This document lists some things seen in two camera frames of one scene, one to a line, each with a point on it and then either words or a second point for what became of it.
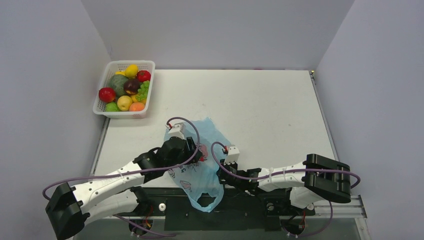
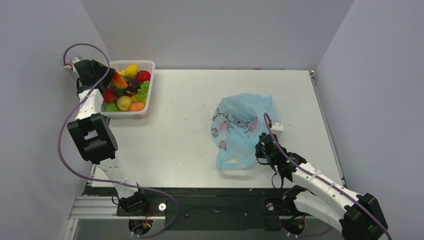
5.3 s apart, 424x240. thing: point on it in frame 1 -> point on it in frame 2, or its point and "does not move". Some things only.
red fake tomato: (142, 75) does not move
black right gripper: (226, 170) -> (262, 148)
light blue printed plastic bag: (199, 179) -> (237, 124)
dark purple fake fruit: (131, 86) does not move
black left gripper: (190, 149) -> (99, 68)
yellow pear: (124, 102) does not move
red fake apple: (107, 94) does not move
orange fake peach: (136, 106) does not move
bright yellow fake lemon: (131, 71) does not move
